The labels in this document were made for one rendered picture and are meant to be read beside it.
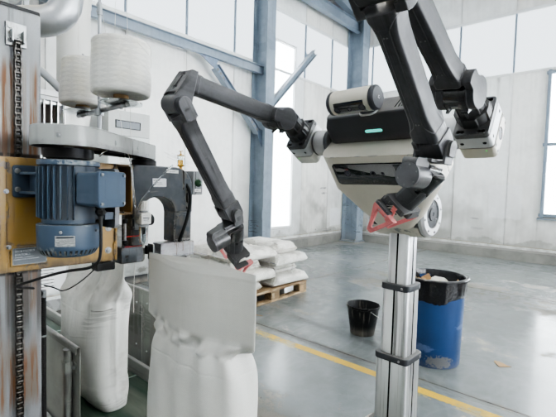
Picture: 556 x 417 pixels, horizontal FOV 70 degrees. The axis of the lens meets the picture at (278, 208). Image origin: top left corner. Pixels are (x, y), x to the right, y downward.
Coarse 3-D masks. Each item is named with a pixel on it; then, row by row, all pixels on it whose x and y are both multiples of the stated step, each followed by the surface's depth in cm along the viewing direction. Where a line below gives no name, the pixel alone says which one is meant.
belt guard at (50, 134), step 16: (32, 128) 97; (48, 128) 96; (64, 128) 96; (80, 128) 98; (96, 128) 102; (32, 144) 103; (48, 144) 108; (64, 144) 96; (80, 144) 98; (96, 144) 102; (112, 144) 110; (128, 144) 121; (144, 144) 133
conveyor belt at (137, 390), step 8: (48, 320) 256; (56, 328) 242; (128, 376) 184; (136, 376) 185; (136, 384) 178; (144, 384) 178; (128, 392) 170; (136, 392) 171; (144, 392) 171; (128, 400) 164; (136, 400) 164; (144, 400) 164; (88, 408) 158; (128, 408) 159; (136, 408) 159; (144, 408) 159; (80, 416) 152; (88, 416) 152; (96, 416) 152; (104, 416) 152; (112, 416) 153; (120, 416) 153; (128, 416) 153; (136, 416) 153; (144, 416) 153
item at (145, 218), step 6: (144, 204) 130; (138, 210) 133; (144, 210) 130; (144, 216) 130; (150, 216) 131; (138, 222) 130; (144, 222) 130; (150, 222) 131; (138, 228) 133; (144, 246) 132
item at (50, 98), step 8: (48, 96) 358; (56, 96) 360; (48, 104) 365; (56, 104) 364; (48, 112) 366; (56, 112) 365; (48, 120) 366; (56, 120) 365; (64, 120) 368; (48, 272) 365; (48, 280) 366; (56, 280) 372; (64, 280) 376; (48, 288) 367; (48, 296) 367; (56, 296) 373; (48, 304) 371; (56, 304) 376
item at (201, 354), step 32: (160, 256) 127; (160, 288) 127; (192, 288) 112; (224, 288) 107; (160, 320) 127; (192, 320) 112; (224, 320) 108; (160, 352) 121; (192, 352) 112; (224, 352) 107; (160, 384) 121; (192, 384) 110; (224, 384) 105; (256, 384) 112; (160, 416) 120; (192, 416) 110; (224, 416) 105; (256, 416) 114
